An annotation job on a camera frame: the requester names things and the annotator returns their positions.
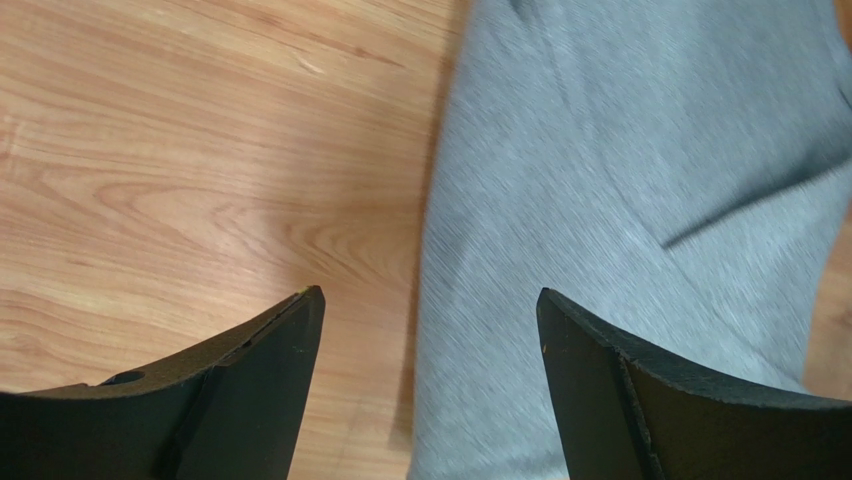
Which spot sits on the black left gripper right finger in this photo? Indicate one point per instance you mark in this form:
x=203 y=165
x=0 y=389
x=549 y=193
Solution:
x=628 y=409

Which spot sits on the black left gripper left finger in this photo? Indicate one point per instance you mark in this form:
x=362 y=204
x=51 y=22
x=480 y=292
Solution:
x=230 y=407

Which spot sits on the light grey cloth napkin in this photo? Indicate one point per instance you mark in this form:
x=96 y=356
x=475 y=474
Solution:
x=679 y=168

